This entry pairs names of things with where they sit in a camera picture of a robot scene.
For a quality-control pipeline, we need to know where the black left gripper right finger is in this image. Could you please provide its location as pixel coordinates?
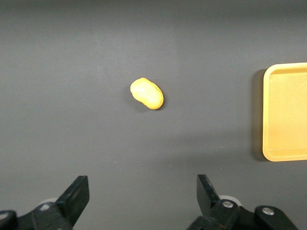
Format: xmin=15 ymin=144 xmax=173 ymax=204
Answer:
xmin=186 ymin=174 xmax=240 ymax=230

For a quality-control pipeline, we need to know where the yellow potato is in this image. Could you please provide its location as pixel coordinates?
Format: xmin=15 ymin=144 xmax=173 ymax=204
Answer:
xmin=130 ymin=77 xmax=165 ymax=111

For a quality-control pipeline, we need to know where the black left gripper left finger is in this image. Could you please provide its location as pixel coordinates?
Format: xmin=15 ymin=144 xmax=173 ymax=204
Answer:
xmin=32 ymin=175 xmax=90 ymax=230

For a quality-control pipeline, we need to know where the yellow plastic tray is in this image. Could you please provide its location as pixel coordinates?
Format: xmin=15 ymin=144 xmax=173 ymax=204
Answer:
xmin=262 ymin=62 xmax=307 ymax=162

